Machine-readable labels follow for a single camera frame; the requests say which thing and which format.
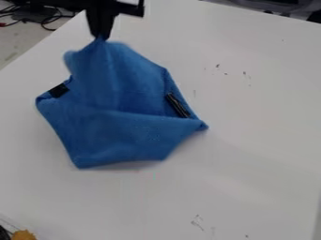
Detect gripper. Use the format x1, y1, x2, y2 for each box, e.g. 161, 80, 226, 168
81, 0, 147, 41

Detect blue cloth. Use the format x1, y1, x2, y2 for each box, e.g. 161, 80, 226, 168
34, 35, 210, 170

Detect yellow toy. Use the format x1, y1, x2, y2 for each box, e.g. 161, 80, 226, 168
9, 229, 38, 240

